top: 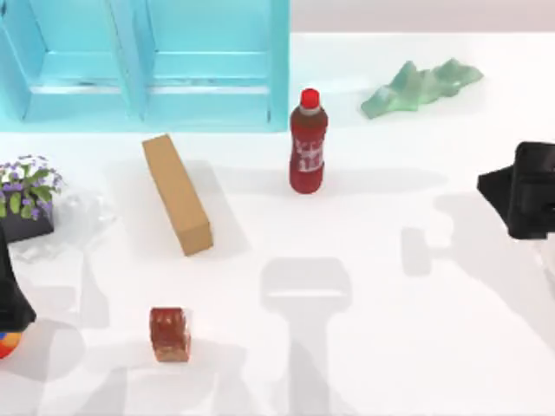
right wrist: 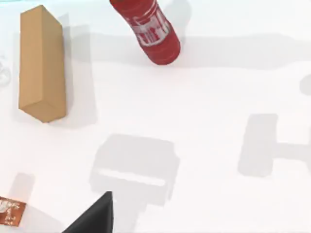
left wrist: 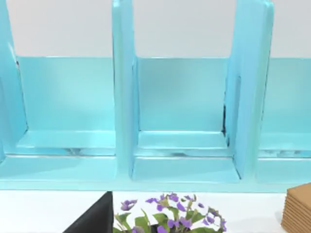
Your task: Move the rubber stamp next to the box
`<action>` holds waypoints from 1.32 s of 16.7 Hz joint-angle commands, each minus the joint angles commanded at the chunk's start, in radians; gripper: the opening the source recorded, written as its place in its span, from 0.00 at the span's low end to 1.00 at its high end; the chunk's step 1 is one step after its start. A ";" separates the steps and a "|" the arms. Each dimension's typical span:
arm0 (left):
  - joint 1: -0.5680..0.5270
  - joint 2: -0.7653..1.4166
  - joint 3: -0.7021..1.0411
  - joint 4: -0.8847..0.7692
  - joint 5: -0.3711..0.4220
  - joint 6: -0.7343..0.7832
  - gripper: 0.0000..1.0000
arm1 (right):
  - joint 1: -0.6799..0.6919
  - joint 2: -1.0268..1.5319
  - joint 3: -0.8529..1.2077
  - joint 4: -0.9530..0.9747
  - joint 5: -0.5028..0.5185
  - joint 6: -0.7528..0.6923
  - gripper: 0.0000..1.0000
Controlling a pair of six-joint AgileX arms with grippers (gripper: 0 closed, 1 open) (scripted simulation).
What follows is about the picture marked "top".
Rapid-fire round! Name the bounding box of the purple flower plant pot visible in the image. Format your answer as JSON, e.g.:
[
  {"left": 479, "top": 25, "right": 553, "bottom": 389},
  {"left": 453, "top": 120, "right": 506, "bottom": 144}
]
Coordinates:
[{"left": 0, "top": 153, "right": 67, "bottom": 244}]

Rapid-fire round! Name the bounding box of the light blue rack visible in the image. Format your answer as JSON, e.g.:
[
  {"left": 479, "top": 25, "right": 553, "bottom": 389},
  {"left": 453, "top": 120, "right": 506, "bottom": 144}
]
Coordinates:
[{"left": 0, "top": 0, "right": 291, "bottom": 133}]

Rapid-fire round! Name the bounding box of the green mountain ornament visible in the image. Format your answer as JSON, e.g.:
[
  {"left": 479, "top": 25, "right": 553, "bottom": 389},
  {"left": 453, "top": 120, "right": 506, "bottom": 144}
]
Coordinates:
[{"left": 360, "top": 57, "right": 485, "bottom": 120}]

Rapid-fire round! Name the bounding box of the brown cardboard box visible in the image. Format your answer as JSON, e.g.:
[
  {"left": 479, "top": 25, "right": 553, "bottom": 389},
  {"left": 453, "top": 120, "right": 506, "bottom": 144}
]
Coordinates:
[{"left": 141, "top": 133, "right": 215, "bottom": 257}]

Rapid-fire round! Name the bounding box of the stack of coloured rings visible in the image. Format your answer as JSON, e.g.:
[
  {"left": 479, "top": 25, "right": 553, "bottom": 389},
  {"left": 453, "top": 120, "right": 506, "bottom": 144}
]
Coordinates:
[{"left": 0, "top": 330, "right": 23, "bottom": 361}]

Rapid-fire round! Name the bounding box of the red bottle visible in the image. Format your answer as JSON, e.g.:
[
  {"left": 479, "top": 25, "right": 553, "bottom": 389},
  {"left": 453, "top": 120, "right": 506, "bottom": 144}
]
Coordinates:
[{"left": 288, "top": 88, "right": 329, "bottom": 195}]

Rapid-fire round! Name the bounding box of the red bread in clear wrap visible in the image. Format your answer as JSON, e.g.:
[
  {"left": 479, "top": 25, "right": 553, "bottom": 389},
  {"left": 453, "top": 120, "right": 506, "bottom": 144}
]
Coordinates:
[{"left": 148, "top": 306, "right": 193, "bottom": 364}]

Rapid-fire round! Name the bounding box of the clear glass dish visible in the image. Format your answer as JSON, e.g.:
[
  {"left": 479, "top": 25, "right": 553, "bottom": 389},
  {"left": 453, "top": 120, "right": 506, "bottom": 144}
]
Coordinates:
[{"left": 16, "top": 192, "right": 119, "bottom": 263}]

